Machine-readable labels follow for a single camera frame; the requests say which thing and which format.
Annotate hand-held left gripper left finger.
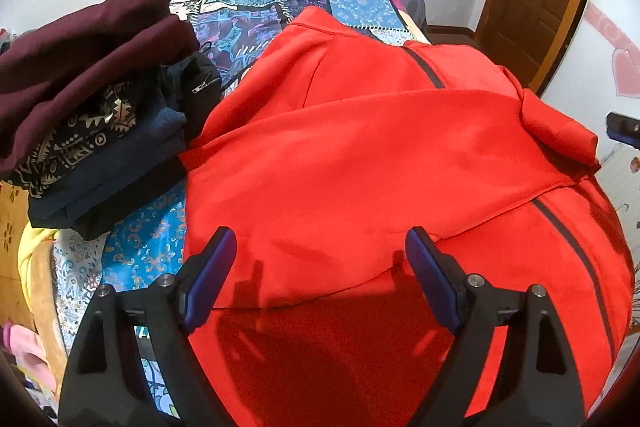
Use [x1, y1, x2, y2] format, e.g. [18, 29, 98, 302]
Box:
[59, 226, 238, 427]

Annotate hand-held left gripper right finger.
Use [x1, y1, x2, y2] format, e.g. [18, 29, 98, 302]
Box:
[406, 226, 587, 427]

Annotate red jacket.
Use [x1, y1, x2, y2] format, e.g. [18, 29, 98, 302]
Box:
[181, 5, 636, 427]

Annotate navy folded garment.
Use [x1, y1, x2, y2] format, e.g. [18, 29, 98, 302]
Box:
[27, 107, 188, 229]

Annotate yellow patterned blanket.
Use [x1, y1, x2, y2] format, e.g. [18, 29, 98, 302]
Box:
[0, 181, 68, 383]

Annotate black gold patterned folded garment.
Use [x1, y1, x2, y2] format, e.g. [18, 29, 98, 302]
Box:
[12, 79, 138, 198]

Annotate black garment with zipper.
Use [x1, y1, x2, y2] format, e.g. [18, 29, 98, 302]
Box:
[160, 52, 224, 142]

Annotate pink cloth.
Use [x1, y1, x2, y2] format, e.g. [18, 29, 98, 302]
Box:
[0, 312, 57, 394]

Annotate dark bag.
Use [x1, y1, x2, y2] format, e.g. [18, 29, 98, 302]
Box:
[395, 0, 429, 32]

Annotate maroon folded garment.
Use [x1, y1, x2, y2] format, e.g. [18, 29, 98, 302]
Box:
[0, 0, 201, 180]

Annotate pink heart wall decal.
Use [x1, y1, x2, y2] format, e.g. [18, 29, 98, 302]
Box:
[584, 2, 640, 100]

